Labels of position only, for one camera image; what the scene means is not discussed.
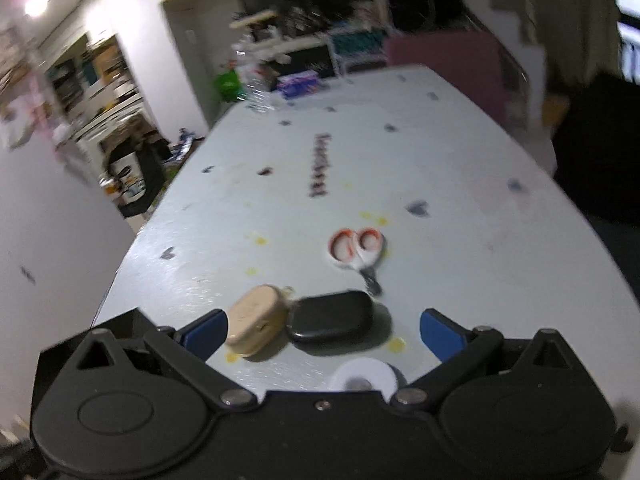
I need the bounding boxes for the cartoon print tote bag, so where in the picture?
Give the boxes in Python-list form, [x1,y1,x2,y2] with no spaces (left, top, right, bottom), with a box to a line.
[102,145,166,206]

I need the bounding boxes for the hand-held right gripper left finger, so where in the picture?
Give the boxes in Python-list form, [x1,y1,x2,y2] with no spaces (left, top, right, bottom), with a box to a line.
[65,309,256,408]

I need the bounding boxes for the black oval case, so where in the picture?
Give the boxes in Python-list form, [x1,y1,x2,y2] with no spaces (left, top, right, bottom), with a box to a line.
[286,290,375,346]

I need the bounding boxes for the teal sign plate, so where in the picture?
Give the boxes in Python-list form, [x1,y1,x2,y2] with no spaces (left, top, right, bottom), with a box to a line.
[330,30,388,56]

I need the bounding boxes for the light heart print tablecloth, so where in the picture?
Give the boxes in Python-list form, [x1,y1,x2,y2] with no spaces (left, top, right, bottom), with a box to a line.
[92,64,640,401]

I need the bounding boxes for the beige oval case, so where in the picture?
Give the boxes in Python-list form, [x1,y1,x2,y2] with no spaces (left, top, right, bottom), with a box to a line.
[223,284,293,358]

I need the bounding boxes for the white tape roll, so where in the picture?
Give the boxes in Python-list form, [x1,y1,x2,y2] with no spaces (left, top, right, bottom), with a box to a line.
[331,358,401,401]

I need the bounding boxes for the pink chair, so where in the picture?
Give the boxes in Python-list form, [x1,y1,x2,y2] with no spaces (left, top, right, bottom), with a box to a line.
[385,32,506,126]

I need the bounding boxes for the orange and white scissors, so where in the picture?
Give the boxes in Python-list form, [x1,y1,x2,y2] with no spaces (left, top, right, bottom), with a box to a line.
[327,227,387,296]

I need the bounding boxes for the clear water bottle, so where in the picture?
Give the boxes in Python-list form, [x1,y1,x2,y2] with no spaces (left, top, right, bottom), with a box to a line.
[245,67,276,111]

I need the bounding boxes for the blue tissue pack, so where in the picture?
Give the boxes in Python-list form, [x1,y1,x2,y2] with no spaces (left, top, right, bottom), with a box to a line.
[276,72,321,100]

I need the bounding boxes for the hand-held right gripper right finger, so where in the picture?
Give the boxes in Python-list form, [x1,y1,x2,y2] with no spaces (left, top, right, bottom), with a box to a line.
[391,309,588,408]

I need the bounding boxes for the green plastic bag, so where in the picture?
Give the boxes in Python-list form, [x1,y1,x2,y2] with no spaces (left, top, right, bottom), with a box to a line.
[216,71,247,103]

